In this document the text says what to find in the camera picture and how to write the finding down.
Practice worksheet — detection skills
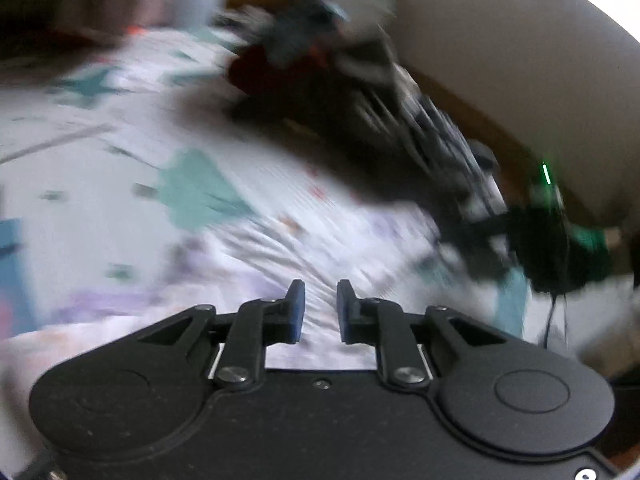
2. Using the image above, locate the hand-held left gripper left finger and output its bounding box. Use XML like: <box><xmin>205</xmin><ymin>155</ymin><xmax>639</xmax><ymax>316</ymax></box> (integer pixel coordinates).
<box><xmin>136</xmin><ymin>280</ymin><xmax>306</xmax><ymax>392</ymax></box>

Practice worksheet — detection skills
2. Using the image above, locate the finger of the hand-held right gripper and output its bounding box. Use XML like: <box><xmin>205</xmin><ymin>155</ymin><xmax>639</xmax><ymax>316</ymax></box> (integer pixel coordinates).
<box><xmin>440</xmin><ymin>240</ymin><xmax>518</xmax><ymax>282</ymax></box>
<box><xmin>450</xmin><ymin>210</ymin><xmax>516</xmax><ymax>239</ymax></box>

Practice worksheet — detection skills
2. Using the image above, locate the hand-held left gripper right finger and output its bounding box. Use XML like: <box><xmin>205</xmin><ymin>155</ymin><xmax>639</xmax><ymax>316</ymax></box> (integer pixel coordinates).
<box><xmin>336</xmin><ymin>280</ymin><xmax>507</xmax><ymax>392</ymax></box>

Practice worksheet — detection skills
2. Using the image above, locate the pile of dark clothes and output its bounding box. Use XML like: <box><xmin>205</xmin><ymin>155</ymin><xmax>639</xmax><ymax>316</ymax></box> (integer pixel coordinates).
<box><xmin>220</xmin><ymin>0</ymin><xmax>506</xmax><ymax>221</ymax></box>

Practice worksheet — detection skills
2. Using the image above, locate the cartoon printed play mat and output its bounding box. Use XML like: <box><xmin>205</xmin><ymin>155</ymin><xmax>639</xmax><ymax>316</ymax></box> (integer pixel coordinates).
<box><xmin>0</xmin><ymin>25</ymin><xmax>533</xmax><ymax>346</ymax></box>

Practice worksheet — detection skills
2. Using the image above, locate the black cable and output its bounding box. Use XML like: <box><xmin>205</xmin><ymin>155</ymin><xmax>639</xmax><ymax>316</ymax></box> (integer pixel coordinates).
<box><xmin>541</xmin><ymin>287</ymin><xmax>572</xmax><ymax>352</ymax></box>

